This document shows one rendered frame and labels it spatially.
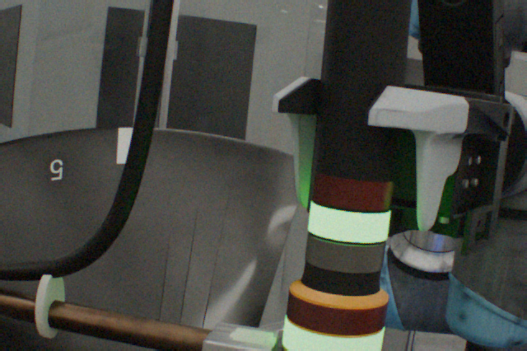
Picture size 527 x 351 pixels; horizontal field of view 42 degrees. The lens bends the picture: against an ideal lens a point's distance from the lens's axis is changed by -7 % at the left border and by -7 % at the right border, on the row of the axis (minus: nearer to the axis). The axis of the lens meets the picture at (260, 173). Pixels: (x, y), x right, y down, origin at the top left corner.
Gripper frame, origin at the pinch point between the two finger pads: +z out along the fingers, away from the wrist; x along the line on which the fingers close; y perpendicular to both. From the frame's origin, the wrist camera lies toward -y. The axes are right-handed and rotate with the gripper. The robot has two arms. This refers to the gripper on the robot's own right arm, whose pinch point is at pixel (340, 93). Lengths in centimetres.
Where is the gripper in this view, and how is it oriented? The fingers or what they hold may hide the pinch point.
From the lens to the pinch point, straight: 28.8
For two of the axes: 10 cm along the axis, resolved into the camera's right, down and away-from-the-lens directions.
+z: -5.7, 0.4, -8.2
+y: -1.0, 9.9, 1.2
